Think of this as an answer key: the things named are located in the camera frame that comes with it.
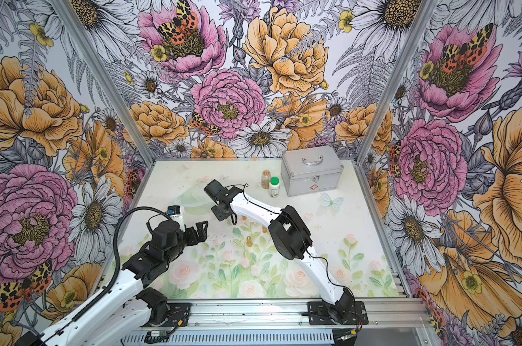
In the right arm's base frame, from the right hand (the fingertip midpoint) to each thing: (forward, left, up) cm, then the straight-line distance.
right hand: (226, 213), depth 96 cm
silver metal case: (+16, -38, +9) cm, 42 cm away
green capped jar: (+12, -21, +3) cm, 25 cm away
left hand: (-12, +9, +8) cm, 17 cm away
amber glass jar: (+18, -17, +1) cm, 25 cm away
